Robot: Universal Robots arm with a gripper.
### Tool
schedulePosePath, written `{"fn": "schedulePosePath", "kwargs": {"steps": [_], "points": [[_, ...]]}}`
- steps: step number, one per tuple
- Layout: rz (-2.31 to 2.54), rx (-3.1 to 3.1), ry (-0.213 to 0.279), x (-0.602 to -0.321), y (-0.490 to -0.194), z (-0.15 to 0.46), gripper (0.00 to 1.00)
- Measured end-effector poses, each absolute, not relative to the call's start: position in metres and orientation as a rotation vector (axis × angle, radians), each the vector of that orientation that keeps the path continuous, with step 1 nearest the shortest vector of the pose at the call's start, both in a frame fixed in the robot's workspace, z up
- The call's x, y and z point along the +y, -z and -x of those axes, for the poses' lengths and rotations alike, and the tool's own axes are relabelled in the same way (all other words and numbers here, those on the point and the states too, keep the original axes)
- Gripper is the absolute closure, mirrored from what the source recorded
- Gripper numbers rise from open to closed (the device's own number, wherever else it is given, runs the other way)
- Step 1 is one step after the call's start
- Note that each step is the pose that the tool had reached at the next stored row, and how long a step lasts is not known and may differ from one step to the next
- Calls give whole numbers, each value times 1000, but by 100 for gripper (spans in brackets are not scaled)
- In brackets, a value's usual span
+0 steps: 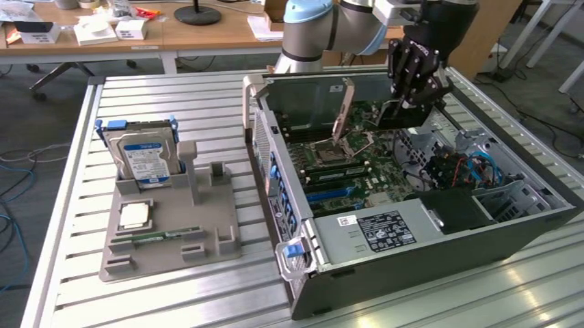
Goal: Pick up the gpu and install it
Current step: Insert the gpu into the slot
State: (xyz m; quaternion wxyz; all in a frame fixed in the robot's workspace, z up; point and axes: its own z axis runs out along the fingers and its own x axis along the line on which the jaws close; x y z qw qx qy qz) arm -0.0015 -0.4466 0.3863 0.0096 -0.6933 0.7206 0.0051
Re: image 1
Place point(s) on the white box with round insert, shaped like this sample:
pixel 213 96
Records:
pixel 94 32

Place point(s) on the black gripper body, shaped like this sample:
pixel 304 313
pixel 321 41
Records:
pixel 447 24

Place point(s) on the black wheeled desk base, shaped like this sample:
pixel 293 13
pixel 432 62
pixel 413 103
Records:
pixel 59 73

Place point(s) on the red packet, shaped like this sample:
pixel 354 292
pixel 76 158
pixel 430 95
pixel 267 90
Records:
pixel 149 13

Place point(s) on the RAM stick with white label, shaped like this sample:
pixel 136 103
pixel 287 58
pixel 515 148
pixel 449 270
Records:
pixel 340 172

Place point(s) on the green RAM stick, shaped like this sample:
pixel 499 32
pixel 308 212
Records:
pixel 155 235

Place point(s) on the grey open PC case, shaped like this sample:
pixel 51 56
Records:
pixel 410 273

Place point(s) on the CPU socket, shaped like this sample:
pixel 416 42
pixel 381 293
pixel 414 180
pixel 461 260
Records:
pixel 324 153

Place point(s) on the white paper stack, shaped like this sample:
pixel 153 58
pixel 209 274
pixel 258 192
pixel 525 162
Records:
pixel 265 29

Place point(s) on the silver CPU chip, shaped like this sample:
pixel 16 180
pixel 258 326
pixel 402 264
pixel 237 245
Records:
pixel 132 217

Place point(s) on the black floor power strip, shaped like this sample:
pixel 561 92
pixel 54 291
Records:
pixel 501 73

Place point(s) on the black air duct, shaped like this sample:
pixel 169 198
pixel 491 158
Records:
pixel 456 212

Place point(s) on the grey parts rack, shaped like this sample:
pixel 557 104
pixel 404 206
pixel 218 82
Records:
pixel 173 239

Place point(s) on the blue case latch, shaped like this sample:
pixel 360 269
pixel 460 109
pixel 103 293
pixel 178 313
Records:
pixel 291 251

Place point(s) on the white table frame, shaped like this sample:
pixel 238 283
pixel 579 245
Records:
pixel 547 34

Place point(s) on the metal socket cover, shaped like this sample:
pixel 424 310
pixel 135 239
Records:
pixel 362 143

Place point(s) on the black lamp base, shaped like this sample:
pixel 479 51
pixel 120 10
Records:
pixel 198 17

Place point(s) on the wooden desk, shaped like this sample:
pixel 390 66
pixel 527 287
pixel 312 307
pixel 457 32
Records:
pixel 205 37

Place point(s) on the grey cup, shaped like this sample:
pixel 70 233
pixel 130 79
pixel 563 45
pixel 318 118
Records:
pixel 66 3

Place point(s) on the grey power supply unit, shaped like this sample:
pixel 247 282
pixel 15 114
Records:
pixel 388 232

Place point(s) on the blue expansion slot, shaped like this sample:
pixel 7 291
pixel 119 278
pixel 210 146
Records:
pixel 326 197

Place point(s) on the wooden cabinet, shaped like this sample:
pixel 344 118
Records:
pixel 492 34

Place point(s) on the hard disk drive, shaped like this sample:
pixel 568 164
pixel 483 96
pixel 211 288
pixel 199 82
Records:
pixel 143 160

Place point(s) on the cardboard box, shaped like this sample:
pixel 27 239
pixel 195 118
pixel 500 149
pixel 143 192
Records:
pixel 274 10

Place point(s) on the small white labelled box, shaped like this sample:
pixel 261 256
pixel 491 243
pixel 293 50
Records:
pixel 131 30

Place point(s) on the blue disk carrier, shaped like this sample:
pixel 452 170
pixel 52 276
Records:
pixel 114 125

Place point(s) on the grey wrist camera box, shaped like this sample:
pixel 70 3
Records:
pixel 392 12

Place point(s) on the small metal disk bay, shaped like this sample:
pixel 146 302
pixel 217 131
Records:
pixel 507 201

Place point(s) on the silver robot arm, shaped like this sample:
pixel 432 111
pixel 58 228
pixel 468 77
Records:
pixel 314 37

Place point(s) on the tape roll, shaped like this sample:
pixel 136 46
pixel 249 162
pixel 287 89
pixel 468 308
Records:
pixel 88 3

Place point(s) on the white box with black lid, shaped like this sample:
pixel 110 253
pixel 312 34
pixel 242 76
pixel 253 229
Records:
pixel 39 34

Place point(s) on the large metal disk bay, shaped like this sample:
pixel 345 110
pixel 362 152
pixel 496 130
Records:
pixel 424 143

